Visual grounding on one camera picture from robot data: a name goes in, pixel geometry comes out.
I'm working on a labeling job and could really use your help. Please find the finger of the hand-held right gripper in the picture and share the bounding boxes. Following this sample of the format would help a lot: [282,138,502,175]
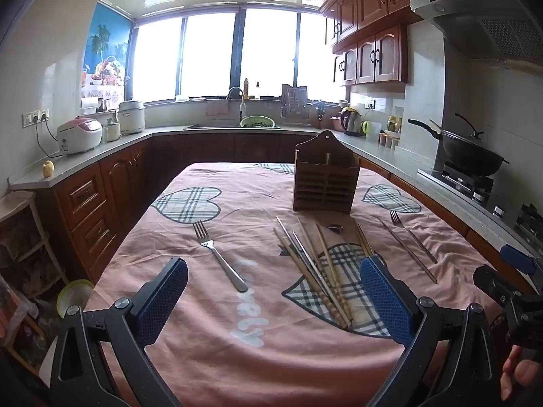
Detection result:
[500,245,537,276]
[473,265,516,306]

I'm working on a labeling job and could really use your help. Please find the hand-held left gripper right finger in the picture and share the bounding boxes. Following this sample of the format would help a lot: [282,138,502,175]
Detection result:
[360,255,510,407]

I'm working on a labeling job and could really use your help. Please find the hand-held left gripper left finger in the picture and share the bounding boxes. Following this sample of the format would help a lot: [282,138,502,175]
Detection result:
[50,258,189,407]

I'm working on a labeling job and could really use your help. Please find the bundle of assorted chopsticks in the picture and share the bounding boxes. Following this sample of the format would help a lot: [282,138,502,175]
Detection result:
[274,215,376,329]

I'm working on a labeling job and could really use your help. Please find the wooden utensil holder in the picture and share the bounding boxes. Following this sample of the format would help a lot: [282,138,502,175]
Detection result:
[293,130,361,213]

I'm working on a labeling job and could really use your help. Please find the person's right hand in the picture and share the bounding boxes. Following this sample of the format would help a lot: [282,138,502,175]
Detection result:
[500,345,543,401]

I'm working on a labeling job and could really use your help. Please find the brown wooden chopstick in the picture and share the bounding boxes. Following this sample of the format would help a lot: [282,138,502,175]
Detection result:
[377,217,438,284]

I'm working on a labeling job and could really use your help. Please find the slim silver fork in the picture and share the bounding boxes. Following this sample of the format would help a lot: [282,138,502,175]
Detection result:
[389,211,438,264]

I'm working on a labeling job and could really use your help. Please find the green rimmed lid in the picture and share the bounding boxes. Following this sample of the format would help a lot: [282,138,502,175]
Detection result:
[56,279,95,318]

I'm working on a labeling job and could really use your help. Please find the gas stove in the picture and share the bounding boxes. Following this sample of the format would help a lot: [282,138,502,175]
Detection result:
[418,161,543,244]

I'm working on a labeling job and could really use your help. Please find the black wok with lid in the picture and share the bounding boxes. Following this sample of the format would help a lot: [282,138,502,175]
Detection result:
[408,113,510,177]

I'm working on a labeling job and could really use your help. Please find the pink heart-print tablecloth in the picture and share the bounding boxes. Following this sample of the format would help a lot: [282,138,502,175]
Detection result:
[87,162,505,407]

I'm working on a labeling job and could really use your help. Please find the light wooden shelf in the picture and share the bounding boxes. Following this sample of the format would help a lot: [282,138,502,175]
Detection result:
[0,191,71,374]

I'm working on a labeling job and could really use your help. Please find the steel electric kettle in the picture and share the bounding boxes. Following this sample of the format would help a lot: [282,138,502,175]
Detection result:
[339,106,362,136]

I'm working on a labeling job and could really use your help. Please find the pink and white rice cooker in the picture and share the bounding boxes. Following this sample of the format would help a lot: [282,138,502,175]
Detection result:
[56,118,103,156]

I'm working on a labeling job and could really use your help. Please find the large white cooker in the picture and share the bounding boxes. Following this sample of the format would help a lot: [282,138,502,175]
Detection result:
[117,100,147,135]

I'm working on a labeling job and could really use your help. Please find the green colander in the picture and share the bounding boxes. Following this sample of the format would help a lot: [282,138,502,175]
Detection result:
[240,115,276,129]

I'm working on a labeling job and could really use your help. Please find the chrome faucet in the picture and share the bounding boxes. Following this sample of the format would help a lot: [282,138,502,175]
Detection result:
[227,87,247,124]

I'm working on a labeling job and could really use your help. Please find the cutting board rack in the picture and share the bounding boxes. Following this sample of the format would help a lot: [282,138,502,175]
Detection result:
[281,84,315,119]

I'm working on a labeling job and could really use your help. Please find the grey range hood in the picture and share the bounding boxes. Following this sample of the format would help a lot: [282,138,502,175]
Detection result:
[410,0,543,66]

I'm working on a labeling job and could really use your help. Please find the wooden upper cabinets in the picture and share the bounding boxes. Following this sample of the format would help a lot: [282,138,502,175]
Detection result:
[319,0,495,88]

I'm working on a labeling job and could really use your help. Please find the kitchen window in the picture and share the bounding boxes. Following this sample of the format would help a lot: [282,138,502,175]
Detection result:
[131,6,340,104]

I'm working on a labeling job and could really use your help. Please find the beach and fruit poster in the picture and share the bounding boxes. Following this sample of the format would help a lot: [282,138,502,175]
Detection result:
[80,2,132,106]

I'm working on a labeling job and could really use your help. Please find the black power cable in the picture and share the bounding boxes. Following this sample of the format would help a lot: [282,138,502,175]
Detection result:
[34,121,64,157]

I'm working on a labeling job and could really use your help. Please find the white wall outlet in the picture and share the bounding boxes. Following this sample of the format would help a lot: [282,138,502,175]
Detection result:
[23,109,50,127]

